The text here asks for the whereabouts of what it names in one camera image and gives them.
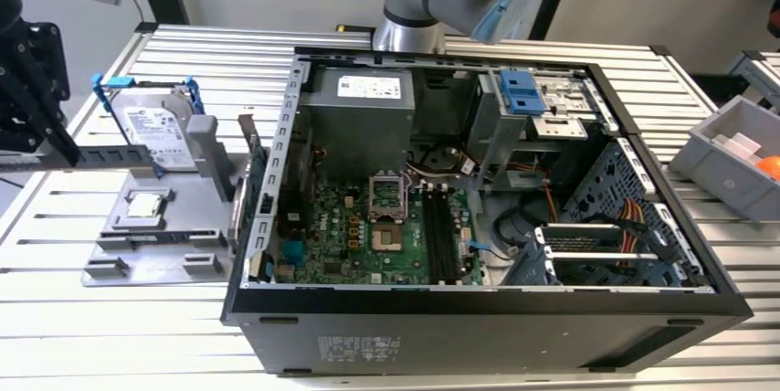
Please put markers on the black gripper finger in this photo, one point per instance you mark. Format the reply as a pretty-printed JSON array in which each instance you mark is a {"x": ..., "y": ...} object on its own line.
[
  {"x": 48, "y": 66},
  {"x": 17, "y": 126}
]

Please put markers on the RAM slot white clips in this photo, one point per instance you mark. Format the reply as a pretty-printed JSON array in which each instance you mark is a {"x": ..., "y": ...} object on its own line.
[
  {"x": 453, "y": 235},
  {"x": 440, "y": 235}
]

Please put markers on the hard disk in blue carrier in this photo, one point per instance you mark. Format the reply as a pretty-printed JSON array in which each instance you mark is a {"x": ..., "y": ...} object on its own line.
[{"x": 152, "y": 130}]

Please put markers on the silver CPU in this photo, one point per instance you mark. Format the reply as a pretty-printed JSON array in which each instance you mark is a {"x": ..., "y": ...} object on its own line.
[{"x": 145, "y": 205}]

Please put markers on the grey parts rack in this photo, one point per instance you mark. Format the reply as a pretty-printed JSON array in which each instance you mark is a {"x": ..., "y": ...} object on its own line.
[{"x": 195, "y": 213}]

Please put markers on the green graphics card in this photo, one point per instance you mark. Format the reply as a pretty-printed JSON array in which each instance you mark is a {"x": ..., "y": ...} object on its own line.
[{"x": 259, "y": 158}]

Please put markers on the yellow tagged black connector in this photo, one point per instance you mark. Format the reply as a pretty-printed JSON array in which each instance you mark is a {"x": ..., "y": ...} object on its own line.
[{"x": 353, "y": 29}]

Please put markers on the grey power supply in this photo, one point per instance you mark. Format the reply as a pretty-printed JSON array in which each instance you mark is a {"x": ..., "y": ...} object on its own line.
[{"x": 359, "y": 135}]

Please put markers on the white four-pin power connector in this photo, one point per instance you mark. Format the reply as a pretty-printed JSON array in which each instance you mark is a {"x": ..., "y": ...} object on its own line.
[{"x": 349, "y": 202}]

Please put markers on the green motherboard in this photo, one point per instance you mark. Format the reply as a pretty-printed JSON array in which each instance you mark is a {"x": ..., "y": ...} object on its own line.
[{"x": 329, "y": 254}]

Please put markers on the black controller chip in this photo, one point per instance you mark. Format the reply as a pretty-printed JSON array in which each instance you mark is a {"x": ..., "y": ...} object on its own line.
[{"x": 333, "y": 267}]

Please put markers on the CPU socket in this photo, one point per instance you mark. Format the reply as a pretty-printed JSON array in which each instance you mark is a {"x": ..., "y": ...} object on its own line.
[{"x": 388, "y": 236}]

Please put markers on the blue plastic drive latch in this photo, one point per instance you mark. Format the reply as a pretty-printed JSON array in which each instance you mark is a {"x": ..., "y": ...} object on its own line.
[{"x": 517, "y": 89}]

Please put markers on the black PC case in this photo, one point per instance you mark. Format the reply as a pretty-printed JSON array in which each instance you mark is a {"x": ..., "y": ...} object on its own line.
[{"x": 427, "y": 341}]

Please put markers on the metal disk bay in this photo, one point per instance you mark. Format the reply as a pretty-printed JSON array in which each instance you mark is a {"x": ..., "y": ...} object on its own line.
[{"x": 572, "y": 245}]

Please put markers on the grey plastic bin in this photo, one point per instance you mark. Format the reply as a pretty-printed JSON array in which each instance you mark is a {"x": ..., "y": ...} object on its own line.
[{"x": 725, "y": 181}]

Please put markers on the white block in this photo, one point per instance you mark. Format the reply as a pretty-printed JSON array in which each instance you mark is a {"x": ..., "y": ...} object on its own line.
[{"x": 740, "y": 144}]

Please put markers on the neighbouring metal table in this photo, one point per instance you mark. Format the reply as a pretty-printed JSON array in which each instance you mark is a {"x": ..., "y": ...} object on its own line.
[{"x": 761, "y": 66}]

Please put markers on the orange ball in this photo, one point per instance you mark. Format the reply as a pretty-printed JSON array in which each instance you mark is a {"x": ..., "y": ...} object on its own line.
[{"x": 769, "y": 167}]

